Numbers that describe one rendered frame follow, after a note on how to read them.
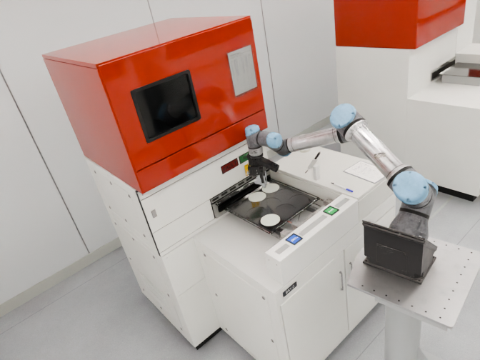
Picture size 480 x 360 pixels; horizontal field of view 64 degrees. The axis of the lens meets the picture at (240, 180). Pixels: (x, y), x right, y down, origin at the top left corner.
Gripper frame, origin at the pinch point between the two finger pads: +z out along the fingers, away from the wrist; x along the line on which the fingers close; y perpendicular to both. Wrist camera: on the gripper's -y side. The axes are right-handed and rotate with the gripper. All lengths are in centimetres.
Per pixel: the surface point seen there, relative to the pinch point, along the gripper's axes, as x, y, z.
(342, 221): 22.4, -41.4, 6.3
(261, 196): -0.6, 3.9, 7.2
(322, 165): -22.2, -28.8, 0.8
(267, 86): -224, 47, 16
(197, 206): 20.4, 33.1, -0.2
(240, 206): 9.1, 13.5, 7.2
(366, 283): 53, -52, 15
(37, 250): -4, 196, 60
